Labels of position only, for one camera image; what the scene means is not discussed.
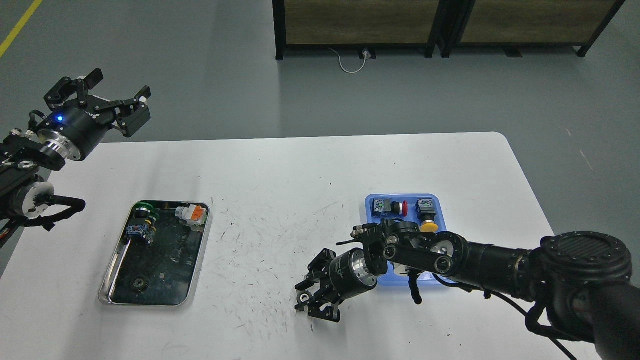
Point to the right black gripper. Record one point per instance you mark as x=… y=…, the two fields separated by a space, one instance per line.
x=338 y=279

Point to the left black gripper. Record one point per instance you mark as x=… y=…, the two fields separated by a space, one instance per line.
x=77 y=131

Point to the black gear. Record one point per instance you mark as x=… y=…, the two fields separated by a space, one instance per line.
x=303 y=297
x=139 y=284

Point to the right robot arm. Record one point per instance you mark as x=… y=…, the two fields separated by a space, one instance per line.
x=579 y=282

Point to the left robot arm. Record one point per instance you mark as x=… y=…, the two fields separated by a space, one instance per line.
x=27 y=200

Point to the blue plastic tray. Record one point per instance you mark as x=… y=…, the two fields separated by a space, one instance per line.
x=404 y=231

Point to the red emergency push button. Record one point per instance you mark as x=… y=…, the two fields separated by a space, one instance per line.
x=387 y=207

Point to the green push button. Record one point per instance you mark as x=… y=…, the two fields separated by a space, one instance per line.
x=144 y=211

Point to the yellow push button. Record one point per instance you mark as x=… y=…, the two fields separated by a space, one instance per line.
x=426 y=212

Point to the orange white connector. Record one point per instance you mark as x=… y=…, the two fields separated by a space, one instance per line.
x=193 y=216

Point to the steel tray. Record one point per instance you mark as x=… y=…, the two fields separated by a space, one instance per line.
x=169 y=263

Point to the wooden cabinet left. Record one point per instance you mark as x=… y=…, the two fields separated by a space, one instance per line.
x=357 y=25

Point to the wooden cabinet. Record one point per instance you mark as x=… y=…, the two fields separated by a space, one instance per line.
x=513 y=25
x=357 y=25

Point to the wooden cabinet right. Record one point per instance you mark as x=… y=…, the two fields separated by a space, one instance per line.
x=513 y=25

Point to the blue black switch block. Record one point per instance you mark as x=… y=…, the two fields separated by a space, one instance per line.
x=140 y=233

